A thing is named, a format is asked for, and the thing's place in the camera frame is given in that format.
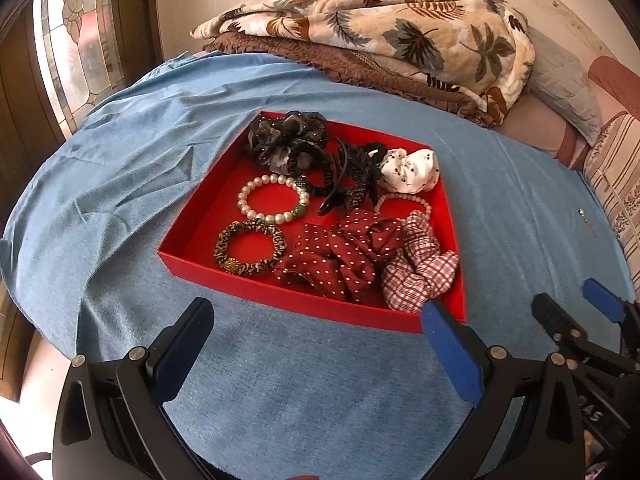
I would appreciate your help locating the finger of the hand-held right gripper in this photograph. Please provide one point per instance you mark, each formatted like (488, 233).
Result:
(555, 316)
(602, 300)

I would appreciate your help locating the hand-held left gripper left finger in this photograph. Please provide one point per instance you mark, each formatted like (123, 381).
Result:
(170, 370)

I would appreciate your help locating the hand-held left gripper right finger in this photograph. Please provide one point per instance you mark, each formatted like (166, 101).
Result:
(450, 350)

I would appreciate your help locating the red white plaid scrunchie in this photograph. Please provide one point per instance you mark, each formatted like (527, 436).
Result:
(415, 275)

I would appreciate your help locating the red polka dot scrunchie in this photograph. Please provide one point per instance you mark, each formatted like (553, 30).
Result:
(340, 260)

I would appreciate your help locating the red tray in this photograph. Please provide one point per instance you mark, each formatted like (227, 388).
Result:
(300, 292)

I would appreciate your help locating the white dotted scrunchie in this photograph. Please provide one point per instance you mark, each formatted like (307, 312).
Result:
(410, 170)

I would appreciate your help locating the black hair claw clip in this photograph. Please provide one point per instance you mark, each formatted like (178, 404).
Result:
(357, 180)

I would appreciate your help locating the black grey organza scrunchie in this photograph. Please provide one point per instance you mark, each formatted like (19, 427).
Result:
(285, 135)

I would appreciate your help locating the small silver pin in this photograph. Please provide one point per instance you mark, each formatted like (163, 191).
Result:
(582, 212)

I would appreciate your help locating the striped floral pillow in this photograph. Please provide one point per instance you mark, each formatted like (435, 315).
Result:
(617, 180)

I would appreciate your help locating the blue bedsheet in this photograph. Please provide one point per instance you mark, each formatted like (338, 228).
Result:
(300, 385)

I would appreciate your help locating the pale grey pillow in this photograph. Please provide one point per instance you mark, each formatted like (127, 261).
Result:
(560, 75)

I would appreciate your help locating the leaf print blanket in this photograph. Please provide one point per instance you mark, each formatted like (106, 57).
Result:
(400, 25)

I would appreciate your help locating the brown quilted blanket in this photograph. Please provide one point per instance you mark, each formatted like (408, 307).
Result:
(300, 52)

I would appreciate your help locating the stained glass window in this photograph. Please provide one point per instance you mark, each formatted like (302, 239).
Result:
(75, 35)

